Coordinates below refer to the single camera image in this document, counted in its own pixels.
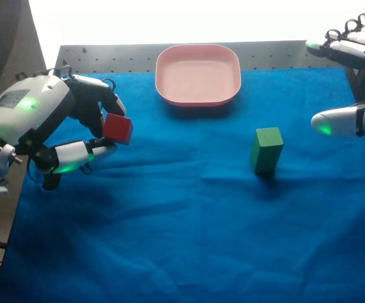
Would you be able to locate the green rectangular block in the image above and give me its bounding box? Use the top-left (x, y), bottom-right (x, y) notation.
top-left (249, 127), bottom-right (285, 175)

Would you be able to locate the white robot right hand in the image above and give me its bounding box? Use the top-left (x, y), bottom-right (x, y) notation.
top-left (304, 8), bottom-right (365, 139)

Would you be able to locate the blue cloth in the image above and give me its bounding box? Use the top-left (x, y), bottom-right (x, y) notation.
top-left (0, 65), bottom-right (365, 303)

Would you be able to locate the pink square plate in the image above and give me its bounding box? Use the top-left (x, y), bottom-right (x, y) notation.
top-left (155, 44), bottom-right (243, 108)

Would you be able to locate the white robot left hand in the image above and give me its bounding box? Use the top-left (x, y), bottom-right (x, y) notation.
top-left (0, 64), bottom-right (128, 176)

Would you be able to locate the red rectangular block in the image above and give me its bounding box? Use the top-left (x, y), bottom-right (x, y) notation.
top-left (101, 113), bottom-right (135, 146)

